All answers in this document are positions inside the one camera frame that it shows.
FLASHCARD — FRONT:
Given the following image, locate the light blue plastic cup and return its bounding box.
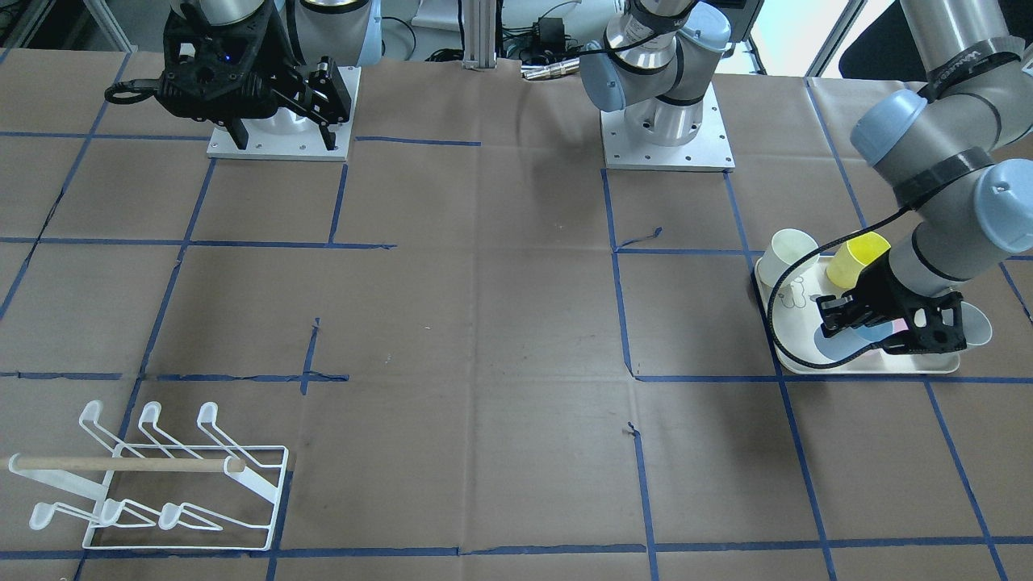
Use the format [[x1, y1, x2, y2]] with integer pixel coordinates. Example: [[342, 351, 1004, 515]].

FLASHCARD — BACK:
[[813, 322, 893, 361]]

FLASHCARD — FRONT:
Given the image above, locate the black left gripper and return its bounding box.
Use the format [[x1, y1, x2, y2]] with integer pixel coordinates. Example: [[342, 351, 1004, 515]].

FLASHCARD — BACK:
[[816, 253, 968, 354]]

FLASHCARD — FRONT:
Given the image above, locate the aluminium frame post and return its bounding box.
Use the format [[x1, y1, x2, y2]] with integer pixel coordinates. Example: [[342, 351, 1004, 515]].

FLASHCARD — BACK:
[[460, 0, 501, 70]]

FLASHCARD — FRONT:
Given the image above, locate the yellow plastic cup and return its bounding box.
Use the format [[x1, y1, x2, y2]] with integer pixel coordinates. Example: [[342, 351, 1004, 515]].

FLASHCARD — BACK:
[[826, 232, 893, 291]]

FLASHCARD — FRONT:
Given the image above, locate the white wire cup rack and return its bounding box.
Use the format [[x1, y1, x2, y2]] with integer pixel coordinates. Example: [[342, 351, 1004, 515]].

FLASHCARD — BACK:
[[6, 400, 292, 553]]

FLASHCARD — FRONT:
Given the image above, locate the white plastic cup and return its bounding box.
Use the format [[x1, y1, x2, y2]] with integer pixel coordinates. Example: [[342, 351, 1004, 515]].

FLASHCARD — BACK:
[[756, 228, 819, 287]]

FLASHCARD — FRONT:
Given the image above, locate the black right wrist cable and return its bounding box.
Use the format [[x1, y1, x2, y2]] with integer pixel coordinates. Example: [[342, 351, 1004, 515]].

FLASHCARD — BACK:
[[103, 77, 166, 104]]

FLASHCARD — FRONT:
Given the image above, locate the grey plastic cup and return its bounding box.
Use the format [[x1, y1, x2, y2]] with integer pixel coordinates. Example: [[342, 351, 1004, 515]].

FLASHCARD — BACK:
[[960, 301, 993, 350]]

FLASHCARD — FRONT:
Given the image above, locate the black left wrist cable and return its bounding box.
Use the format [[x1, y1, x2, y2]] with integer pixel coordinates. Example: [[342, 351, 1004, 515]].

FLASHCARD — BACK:
[[765, 206, 921, 370]]

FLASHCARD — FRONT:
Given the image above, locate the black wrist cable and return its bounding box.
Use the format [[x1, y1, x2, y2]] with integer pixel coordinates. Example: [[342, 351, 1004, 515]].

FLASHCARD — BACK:
[[765, 206, 921, 370], [103, 77, 166, 104]]

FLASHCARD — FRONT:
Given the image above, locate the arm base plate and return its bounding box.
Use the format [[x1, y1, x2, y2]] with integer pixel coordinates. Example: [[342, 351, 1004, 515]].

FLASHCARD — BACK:
[[207, 66, 362, 161], [600, 84, 735, 172]]

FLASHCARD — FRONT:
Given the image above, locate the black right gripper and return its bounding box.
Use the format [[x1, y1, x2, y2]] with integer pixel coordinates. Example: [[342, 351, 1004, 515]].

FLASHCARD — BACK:
[[155, 4, 352, 151]]

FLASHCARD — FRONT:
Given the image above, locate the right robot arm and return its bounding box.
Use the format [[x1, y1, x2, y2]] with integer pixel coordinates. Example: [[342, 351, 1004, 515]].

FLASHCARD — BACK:
[[148, 1, 383, 161]]

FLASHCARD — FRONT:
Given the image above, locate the pink plastic cup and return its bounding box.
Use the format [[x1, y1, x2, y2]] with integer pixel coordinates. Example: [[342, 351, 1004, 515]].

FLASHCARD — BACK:
[[889, 319, 908, 335]]

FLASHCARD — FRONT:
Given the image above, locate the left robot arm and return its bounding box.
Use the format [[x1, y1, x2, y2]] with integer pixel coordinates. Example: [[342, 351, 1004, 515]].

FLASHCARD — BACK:
[[576, 1, 1031, 354]]

